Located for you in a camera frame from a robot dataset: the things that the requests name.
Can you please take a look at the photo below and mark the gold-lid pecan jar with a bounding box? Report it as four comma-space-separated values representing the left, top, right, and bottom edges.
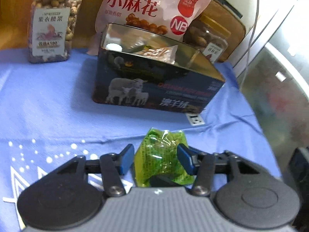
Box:
183, 14, 230, 62

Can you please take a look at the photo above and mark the dark green snack packet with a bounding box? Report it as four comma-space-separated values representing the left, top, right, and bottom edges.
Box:
133, 127, 195, 187

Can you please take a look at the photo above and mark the white door frame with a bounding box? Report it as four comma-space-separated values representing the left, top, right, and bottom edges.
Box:
232, 0, 309, 78

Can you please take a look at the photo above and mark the white cable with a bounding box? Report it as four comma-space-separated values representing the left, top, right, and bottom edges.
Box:
240, 0, 262, 83

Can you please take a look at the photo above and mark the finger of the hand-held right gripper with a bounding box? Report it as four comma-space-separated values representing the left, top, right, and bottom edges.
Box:
285, 146, 309, 199

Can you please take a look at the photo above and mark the clear cracker packet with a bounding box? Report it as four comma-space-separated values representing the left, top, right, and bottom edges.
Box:
132, 45, 179, 64

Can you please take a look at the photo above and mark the brown leather pad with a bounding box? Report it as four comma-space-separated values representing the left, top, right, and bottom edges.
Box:
200, 0, 247, 62

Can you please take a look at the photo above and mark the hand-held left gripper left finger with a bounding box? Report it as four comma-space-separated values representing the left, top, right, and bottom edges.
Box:
49, 144, 135, 197

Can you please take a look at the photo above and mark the black tin box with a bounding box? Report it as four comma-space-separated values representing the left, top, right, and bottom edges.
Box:
92, 23, 226, 114

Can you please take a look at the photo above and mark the white red snack bag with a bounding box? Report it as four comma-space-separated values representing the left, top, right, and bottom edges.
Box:
87, 0, 213, 56

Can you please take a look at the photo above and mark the blue printed cloth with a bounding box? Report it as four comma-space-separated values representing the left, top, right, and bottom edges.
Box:
0, 48, 283, 232

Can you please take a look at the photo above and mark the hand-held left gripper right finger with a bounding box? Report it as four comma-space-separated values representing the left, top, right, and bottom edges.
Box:
177, 143, 256, 197

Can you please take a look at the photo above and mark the gold-lid nut jar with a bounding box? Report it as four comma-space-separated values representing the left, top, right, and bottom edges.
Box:
27, 0, 87, 64

